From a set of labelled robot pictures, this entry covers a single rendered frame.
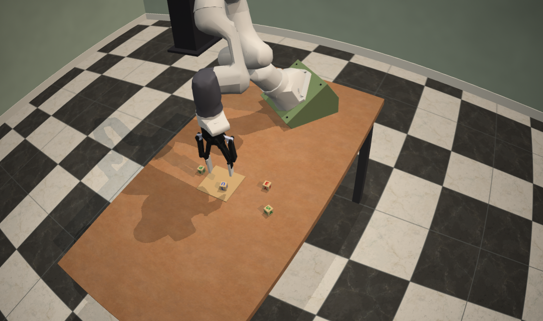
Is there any tan flat mat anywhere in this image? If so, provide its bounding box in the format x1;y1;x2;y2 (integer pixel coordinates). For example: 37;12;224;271
196;165;246;202

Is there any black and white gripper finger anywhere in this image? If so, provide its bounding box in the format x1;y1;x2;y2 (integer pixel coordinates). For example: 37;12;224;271
195;132;213;173
214;135;237;177

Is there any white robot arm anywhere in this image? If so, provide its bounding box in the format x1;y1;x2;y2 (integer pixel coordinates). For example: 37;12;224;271
191;0;312;137

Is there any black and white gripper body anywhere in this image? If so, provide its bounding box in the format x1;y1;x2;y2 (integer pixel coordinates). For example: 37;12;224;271
201;127;226;146

